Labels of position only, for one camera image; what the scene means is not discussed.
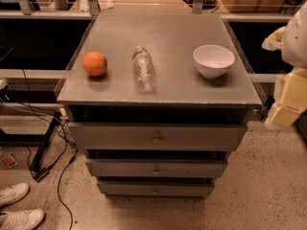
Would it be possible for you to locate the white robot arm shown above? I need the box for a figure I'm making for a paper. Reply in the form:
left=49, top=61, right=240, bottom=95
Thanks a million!
left=262, top=2, right=307, bottom=130

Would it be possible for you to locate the grey drawer cabinet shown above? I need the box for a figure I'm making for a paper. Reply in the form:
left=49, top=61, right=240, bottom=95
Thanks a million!
left=58, top=13, right=262, bottom=185

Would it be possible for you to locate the clear plastic water bottle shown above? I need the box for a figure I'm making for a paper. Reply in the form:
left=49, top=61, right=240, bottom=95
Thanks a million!
left=132, top=46, right=156, bottom=93

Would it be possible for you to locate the white sneaker lower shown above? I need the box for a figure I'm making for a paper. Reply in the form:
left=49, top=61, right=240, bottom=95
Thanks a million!
left=0, top=209, right=44, bottom=230

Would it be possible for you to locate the small red floor object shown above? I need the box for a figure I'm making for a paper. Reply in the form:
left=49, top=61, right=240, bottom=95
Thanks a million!
left=1, top=154, right=17, bottom=169

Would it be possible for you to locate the black floor cable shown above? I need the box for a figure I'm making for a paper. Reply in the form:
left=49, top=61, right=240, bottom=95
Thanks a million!
left=18, top=69, right=80, bottom=230

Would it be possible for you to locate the white sneaker upper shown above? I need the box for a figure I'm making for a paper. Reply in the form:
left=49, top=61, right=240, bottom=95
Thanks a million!
left=0, top=183, right=30, bottom=207

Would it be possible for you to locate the white sneaker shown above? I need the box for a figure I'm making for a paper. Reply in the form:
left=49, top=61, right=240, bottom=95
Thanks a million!
left=0, top=183, right=30, bottom=207
left=0, top=209, right=44, bottom=230

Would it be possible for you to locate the grey bottom drawer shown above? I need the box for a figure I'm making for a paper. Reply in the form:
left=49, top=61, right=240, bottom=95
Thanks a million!
left=97, top=181, right=214, bottom=197

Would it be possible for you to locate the grey top drawer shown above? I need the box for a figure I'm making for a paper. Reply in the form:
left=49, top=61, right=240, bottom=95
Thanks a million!
left=69, top=122, right=247, bottom=151

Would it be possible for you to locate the coiled black cable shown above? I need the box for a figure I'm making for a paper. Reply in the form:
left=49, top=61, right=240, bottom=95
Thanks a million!
left=177, top=0, right=221, bottom=11

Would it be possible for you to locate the orange ball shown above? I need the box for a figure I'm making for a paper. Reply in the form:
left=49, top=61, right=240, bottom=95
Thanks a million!
left=83, top=52, right=107, bottom=77

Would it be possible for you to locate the white bowl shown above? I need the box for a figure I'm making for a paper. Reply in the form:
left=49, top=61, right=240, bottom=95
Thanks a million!
left=193, top=45, right=235, bottom=79

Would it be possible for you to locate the black metal stand leg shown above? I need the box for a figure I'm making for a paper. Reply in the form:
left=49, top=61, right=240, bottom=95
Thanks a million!
left=30, top=112, right=60, bottom=182

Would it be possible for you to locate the grey drawer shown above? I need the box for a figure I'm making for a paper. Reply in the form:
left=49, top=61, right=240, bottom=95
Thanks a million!
left=85, top=159, right=227, bottom=178
left=97, top=181, right=214, bottom=197
left=69, top=122, right=247, bottom=151

